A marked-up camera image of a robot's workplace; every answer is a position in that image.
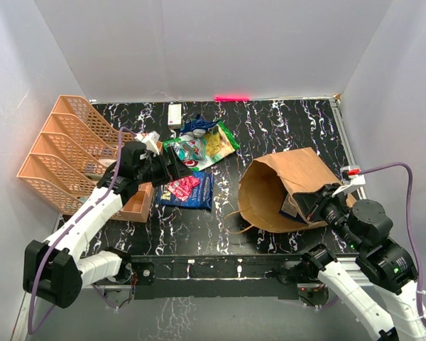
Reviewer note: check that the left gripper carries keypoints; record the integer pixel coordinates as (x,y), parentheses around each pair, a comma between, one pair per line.
(177,168)

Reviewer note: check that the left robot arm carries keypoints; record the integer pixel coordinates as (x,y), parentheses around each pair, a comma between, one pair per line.
(54,269)

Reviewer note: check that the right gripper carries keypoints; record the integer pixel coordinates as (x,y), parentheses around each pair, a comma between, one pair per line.
(308,202)

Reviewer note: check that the small white box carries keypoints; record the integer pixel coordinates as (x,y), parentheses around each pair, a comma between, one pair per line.
(175,116)

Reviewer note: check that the teal snack packet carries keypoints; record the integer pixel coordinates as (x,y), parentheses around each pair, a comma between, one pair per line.
(190,150)

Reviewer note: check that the red light strip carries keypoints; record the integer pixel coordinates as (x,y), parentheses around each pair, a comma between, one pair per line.
(231,98)

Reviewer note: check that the red snack packet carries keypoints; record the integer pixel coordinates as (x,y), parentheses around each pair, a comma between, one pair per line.
(182,188)

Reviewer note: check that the orange plastic desk organizer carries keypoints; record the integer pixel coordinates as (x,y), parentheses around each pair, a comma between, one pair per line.
(71,153)

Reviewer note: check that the green chips bag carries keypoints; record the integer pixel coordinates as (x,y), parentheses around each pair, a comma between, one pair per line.
(219,143)

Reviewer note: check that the blue cookie bag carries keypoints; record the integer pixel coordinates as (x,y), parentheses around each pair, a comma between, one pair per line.
(289,210)

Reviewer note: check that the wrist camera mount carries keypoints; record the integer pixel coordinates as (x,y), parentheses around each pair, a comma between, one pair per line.
(352,180)
(150,140)

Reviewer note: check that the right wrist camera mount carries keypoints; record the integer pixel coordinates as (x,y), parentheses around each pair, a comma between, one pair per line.
(352,180)

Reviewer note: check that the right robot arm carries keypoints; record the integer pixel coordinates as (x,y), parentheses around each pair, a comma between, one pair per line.
(365,227)

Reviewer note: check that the dark blue snack bag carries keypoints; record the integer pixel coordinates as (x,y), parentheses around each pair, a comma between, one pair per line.
(197,127)

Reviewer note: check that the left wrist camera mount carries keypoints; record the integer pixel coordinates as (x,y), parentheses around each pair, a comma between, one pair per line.
(150,140)

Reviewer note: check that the brown paper bag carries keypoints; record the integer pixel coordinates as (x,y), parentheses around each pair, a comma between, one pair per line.
(269,178)

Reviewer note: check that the navy Kettle chips bag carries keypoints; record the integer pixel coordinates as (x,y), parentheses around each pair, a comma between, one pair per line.
(201,197)

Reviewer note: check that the black front mounting rail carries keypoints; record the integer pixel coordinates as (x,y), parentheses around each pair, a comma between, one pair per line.
(224,276)

